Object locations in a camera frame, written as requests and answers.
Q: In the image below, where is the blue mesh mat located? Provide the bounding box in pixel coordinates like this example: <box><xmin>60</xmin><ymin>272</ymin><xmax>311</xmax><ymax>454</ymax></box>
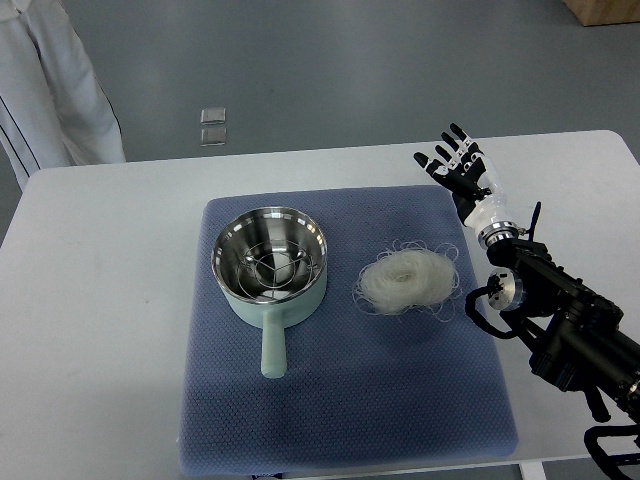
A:
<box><xmin>179</xmin><ymin>186</ymin><xmax>518</xmax><ymax>476</ymax></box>

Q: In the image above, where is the white vermicelli nest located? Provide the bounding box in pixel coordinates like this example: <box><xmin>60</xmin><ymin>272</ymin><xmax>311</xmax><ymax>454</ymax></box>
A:
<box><xmin>352</xmin><ymin>239</ymin><xmax>462</xmax><ymax>323</ymax></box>

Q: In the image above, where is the mint green steel pot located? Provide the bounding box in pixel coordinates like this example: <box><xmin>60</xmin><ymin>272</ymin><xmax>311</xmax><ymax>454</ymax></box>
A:
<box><xmin>211</xmin><ymin>206</ymin><xmax>328</xmax><ymax>379</ymax></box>

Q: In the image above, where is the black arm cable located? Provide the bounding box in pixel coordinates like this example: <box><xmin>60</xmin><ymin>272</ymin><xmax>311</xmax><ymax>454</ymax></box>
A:
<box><xmin>465</xmin><ymin>285</ymin><xmax>526</xmax><ymax>340</ymax></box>

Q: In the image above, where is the wooden box corner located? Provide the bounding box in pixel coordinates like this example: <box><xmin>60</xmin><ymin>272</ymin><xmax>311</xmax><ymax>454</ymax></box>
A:
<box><xmin>565</xmin><ymin>0</ymin><xmax>639</xmax><ymax>26</ymax></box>

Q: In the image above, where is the wire steaming rack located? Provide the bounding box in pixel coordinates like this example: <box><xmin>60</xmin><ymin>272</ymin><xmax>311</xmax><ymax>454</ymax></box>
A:
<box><xmin>237</xmin><ymin>247</ymin><xmax>318</xmax><ymax>302</ymax></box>

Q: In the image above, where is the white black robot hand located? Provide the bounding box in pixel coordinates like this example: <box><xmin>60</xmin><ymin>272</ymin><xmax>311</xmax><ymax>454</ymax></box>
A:
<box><xmin>414</xmin><ymin>123</ymin><xmax>519</xmax><ymax>248</ymax></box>

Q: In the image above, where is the upper metal floor plate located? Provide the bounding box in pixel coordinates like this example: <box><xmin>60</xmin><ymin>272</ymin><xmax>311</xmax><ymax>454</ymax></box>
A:
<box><xmin>200</xmin><ymin>107</ymin><xmax>226</xmax><ymax>125</ymax></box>

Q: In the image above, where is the metal floor plate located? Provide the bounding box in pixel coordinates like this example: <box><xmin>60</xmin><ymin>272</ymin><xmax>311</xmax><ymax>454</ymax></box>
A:
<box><xmin>200</xmin><ymin>127</ymin><xmax>227</xmax><ymax>147</ymax></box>
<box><xmin>200</xmin><ymin>107</ymin><xmax>226</xmax><ymax>125</ymax></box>

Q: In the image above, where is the lower metal floor plate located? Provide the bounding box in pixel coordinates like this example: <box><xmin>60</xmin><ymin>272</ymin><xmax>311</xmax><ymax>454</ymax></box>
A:
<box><xmin>200</xmin><ymin>127</ymin><xmax>227</xmax><ymax>147</ymax></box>

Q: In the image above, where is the person in white clothes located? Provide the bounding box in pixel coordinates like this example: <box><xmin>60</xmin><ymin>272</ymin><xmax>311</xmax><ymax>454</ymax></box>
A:
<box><xmin>1</xmin><ymin>1</ymin><xmax>125</xmax><ymax>188</ymax></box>

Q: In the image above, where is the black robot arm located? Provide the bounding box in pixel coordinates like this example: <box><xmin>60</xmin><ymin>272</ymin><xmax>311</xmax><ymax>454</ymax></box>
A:
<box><xmin>465</xmin><ymin>220</ymin><xmax>639</xmax><ymax>479</ymax></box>

